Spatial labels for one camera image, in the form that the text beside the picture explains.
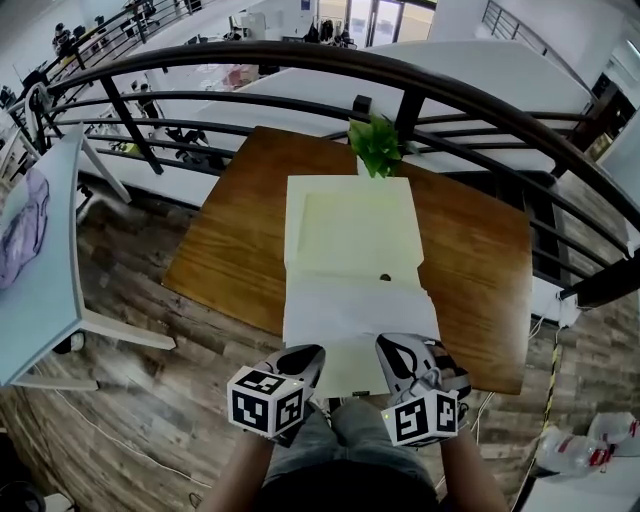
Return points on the white gripper camera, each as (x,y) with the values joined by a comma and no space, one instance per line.
(427,380)

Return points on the clear plastic bag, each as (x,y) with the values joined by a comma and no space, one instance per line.
(570,450)

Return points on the white power adapter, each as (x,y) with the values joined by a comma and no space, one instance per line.
(569,310)

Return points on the person's right forearm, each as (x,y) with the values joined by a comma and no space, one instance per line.
(472,470)

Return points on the person's white shoe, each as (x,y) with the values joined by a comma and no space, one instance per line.
(322,414)

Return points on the purple cloth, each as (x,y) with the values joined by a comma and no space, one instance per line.
(22,230)

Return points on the black round device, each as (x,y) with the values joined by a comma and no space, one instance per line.
(20,497)

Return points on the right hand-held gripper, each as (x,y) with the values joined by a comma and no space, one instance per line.
(422,417)

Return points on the black stair railing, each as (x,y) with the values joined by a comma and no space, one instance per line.
(530,32)

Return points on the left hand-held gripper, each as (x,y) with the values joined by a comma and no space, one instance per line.
(262,405)

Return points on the light blue table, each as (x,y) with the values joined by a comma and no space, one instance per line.
(45,310)

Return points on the person's left forearm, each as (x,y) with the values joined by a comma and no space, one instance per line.
(235,475)

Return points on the white A4 paper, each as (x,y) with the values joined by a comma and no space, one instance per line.
(350,312)

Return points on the white box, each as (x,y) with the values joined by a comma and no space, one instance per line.
(585,497)

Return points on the black curved metal railing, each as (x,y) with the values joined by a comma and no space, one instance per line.
(300,50)

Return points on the person's shirt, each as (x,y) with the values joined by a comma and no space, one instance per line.
(350,492)

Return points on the yellow black striped tape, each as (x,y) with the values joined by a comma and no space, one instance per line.
(551,390)

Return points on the person's grey denim shorts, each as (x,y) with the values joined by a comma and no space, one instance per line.
(360,435)

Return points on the green potted plant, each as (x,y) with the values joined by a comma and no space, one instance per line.
(380,142)

